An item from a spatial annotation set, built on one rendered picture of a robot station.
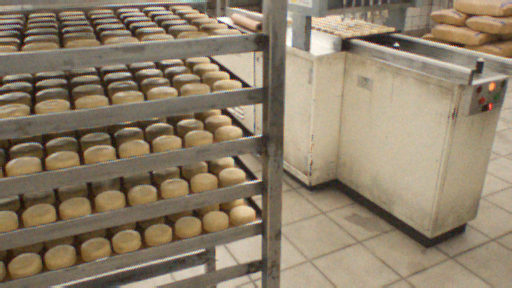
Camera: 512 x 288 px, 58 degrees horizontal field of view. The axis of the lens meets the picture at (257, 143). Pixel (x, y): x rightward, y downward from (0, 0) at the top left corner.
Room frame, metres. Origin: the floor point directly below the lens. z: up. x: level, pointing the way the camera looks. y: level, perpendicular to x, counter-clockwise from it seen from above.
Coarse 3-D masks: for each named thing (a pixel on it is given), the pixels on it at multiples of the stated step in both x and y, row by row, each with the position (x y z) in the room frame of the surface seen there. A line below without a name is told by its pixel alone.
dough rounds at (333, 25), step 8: (328, 16) 3.00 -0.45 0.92; (336, 16) 2.98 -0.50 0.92; (312, 24) 2.71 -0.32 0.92; (320, 24) 2.70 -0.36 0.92; (328, 24) 2.71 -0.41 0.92; (336, 24) 2.72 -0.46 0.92; (344, 24) 2.70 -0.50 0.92; (352, 24) 2.72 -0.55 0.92; (360, 24) 2.70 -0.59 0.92; (368, 24) 2.71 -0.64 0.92; (376, 24) 2.69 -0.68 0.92; (328, 32) 2.51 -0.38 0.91; (336, 32) 2.46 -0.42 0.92; (344, 32) 2.49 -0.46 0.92; (352, 32) 2.46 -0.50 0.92; (360, 32) 2.48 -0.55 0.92; (368, 32) 2.47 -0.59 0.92; (376, 32) 2.50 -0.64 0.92
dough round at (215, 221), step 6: (204, 216) 0.78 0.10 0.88; (210, 216) 0.78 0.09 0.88; (216, 216) 0.78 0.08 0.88; (222, 216) 0.78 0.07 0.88; (204, 222) 0.76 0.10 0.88; (210, 222) 0.75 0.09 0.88; (216, 222) 0.75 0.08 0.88; (222, 222) 0.75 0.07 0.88; (204, 228) 0.76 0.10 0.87; (210, 228) 0.75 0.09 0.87; (216, 228) 0.75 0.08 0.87; (222, 228) 0.75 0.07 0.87
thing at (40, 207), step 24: (168, 168) 0.81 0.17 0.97; (192, 168) 0.81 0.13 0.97; (216, 168) 0.82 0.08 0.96; (48, 192) 0.72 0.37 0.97; (72, 192) 0.72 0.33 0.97; (96, 192) 0.74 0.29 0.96; (120, 192) 0.72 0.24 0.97; (144, 192) 0.72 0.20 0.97; (168, 192) 0.72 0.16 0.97; (192, 192) 0.75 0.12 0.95; (0, 216) 0.64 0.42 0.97; (24, 216) 0.64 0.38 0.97; (48, 216) 0.64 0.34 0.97; (72, 216) 0.65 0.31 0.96
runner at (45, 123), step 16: (192, 96) 0.70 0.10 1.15; (208, 96) 0.71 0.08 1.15; (224, 96) 0.73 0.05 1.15; (240, 96) 0.74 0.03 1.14; (256, 96) 0.75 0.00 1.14; (64, 112) 0.63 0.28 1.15; (80, 112) 0.64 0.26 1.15; (96, 112) 0.65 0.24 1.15; (112, 112) 0.66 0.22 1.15; (128, 112) 0.67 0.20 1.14; (144, 112) 0.67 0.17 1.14; (160, 112) 0.68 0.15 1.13; (176, 112) 0.69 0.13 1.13; (192, 112) 0.70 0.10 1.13; (0, 128) 0.60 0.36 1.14; (16, 128) 0.61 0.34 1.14; (32, 128) 0.61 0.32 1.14; (48, 128) 0.62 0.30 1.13; (64, 128) 0.63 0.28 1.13; (80, 128) 0.64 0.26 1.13
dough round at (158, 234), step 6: (150, 228) 0.73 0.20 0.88; (156, 228) 0.73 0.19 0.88; (162, 228) 0.73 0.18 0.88; (168, 228) 0.73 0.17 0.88; (150, 234) 0.72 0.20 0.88; (156, 234) 0.71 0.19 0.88; (162, 234) 0.71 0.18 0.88; (168, 234) 0.72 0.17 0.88; (150, 240) 0.70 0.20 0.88; (156, 240) 0.70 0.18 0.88; (162, 240) 0.70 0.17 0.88; (168, 240) 0.71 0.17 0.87
